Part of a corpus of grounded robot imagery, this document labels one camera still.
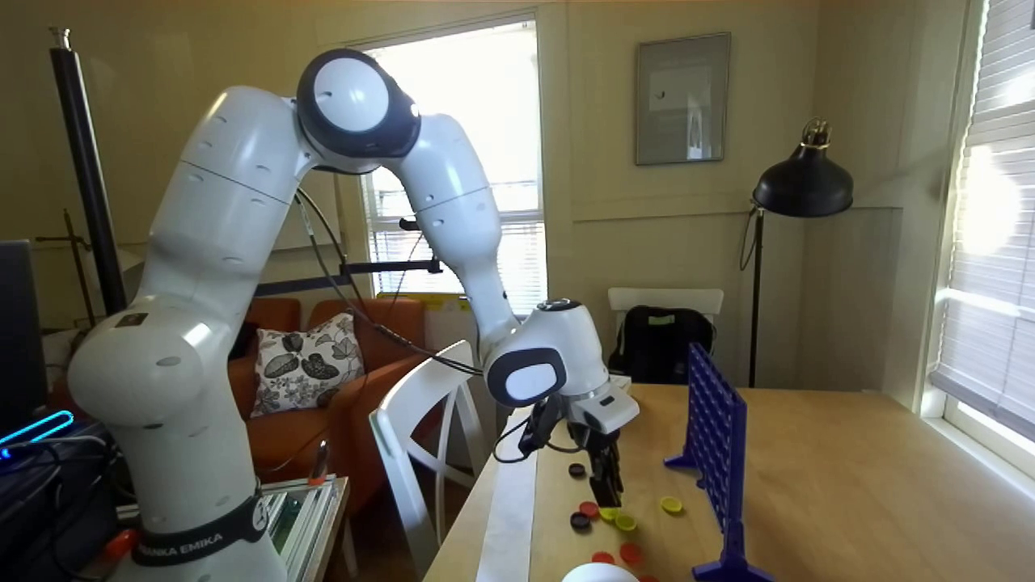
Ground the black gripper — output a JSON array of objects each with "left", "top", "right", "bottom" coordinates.
[{"left": 565, "top": 415, "right": 629, "bottom": 511}]

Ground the white dotted paper cup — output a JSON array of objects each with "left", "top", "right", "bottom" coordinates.
[{"left": 559, "top": 559, "right": 642, "bottom": 582}]

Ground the blue connect four grid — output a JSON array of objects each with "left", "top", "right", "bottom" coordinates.
[{"left": 663, "top": 338, "right": 778, "bottom": 582}]

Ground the black bag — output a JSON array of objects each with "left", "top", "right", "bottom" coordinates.
[{"left": 608, "top": 304, "right": 718, "bottom": 388}]

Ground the white wooden chair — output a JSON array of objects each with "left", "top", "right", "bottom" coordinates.
[{"left": 366, "top": 336, "right": 491, "bottom": 576}]

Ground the black clamp rod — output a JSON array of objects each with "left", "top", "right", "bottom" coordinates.
[{"left": 339, "top": 254, "right": 447, "bottom": 277}]

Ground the flat panel with green print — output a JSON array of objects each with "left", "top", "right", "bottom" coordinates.
[{"left": 260, "top": 471, "right": 349, "bottom": 582}]

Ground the orange sofa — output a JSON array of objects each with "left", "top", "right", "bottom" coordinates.
[{"left": 227, "top": 295, "right": 438, "bottom": 515}]

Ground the leaf patterned pillow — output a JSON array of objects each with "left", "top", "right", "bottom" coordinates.
[{"left": 249, "top": 309, "right": 368, "bottom": 419}]

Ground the black floor lamp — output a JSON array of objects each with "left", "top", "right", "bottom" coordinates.
[{"left": 743, "top": 121, "right": 857, "bottom": 392}]

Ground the white window blind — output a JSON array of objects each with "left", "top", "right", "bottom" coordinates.
[{"left": 929, "top": 0, "right": 1035, "bottom": 468}]

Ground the black vertical pole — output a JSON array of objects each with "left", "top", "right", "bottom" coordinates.
[{"left": 47, "top": 26, "right": 129, "bottom": 320}]

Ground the black monitor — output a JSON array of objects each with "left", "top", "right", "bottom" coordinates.
[{"left": 0, "top": 236, "right": 50, "bottom": 435}]

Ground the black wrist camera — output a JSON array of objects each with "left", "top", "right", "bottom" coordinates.
[{"left": 517, "top": 396, "right": 565, "bottom": 456}]

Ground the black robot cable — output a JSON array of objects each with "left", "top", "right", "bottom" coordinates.
[{"left": 291, "top": 192, "right": 577, "bottom": 468}]

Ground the grey framed wall picture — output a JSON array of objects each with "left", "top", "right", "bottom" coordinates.
[{"left": 632, "top": 29, "right": 734, "bottom": 167}]

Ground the blue glowing cable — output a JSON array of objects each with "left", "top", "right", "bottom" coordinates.
[{"left": 0, "top": 409, "right": 81, "bottom": 454}]

